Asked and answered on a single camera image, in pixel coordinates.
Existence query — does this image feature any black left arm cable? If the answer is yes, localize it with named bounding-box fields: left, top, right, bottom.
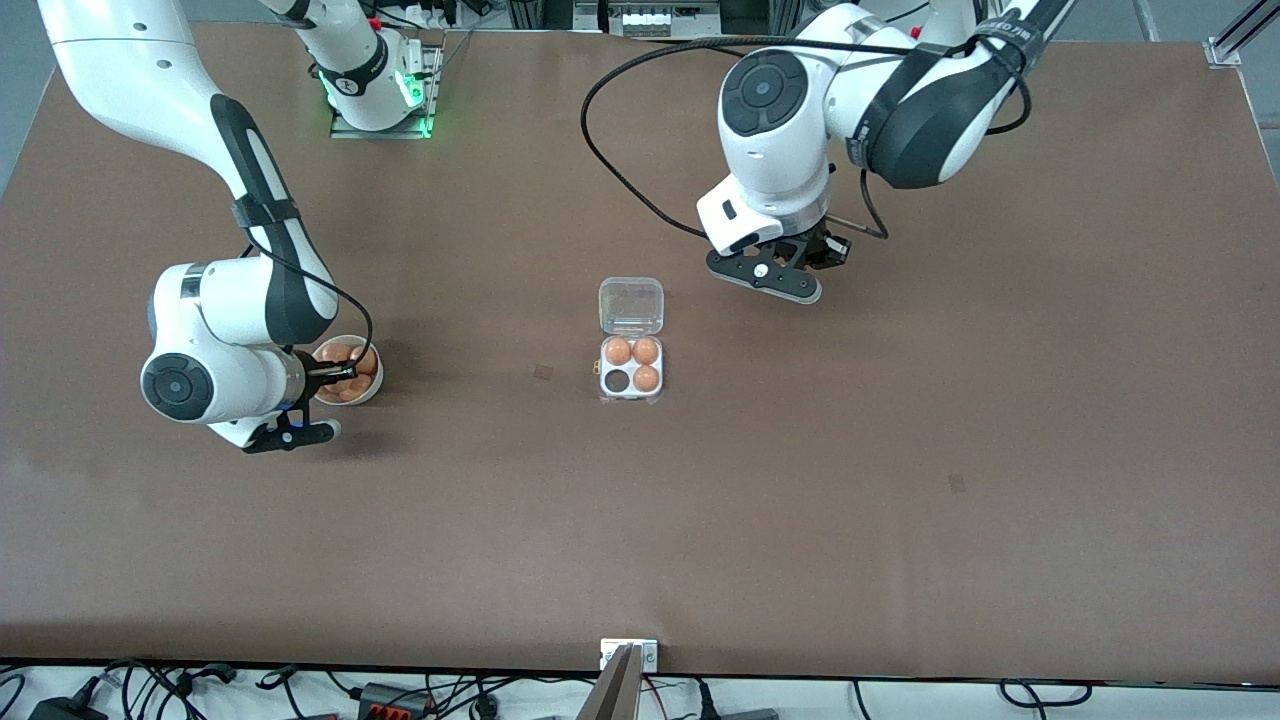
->
left=581, top=34, right=1033, bottom=242

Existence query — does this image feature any clear plastic egg box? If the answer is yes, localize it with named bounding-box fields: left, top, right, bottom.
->
left=596, top=277, right=667, bottom=407

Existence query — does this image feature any silver table edge bracket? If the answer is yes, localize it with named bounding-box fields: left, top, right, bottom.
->
left=600, top=638, right=660, bottom=672

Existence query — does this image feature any white round bowl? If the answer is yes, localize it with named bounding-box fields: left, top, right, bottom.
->
left=311, top=334, right=385, bottom=407

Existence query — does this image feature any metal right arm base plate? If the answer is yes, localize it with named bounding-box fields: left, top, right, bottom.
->
left=329, top=38, right=443, bottom=140

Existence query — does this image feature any black plug with cable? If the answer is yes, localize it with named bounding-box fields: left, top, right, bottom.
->
left=172, top=661, right=238, bottom=693

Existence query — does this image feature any grey metal bar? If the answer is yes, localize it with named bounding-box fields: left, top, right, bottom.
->
left=574, top=644, right=642, bottom=720

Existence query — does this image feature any black looped floor cable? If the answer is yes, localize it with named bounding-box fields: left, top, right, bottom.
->
left=999, top=679, right=1094, bottom=709

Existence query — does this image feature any white power strip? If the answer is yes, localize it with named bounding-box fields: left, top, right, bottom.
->
left=620, top=6, right=695, bottom=38

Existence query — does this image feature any black box with orange connectors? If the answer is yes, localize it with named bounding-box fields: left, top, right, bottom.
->
left=358, top=682, right=433, bottom=720

